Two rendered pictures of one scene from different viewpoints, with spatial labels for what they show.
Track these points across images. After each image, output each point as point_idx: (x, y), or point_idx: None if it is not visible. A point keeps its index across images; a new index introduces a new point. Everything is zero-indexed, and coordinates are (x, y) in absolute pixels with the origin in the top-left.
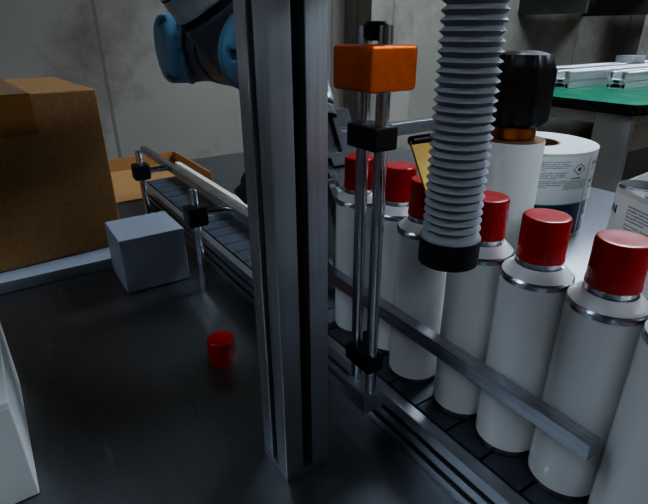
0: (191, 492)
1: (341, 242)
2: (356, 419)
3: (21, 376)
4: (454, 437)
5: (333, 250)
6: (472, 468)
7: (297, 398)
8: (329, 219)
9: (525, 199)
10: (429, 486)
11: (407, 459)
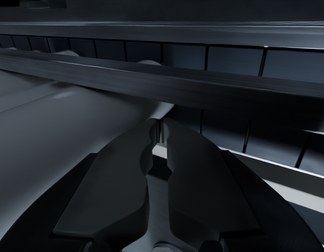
0: None
1: (9, 110)
2: (110, 9)
3: None
4: (23, 36)
5: (133, 138)
6: (8, 25)
7: None
8: (90, 196)
9: None
10: (55, 15)
11: (72, 18)
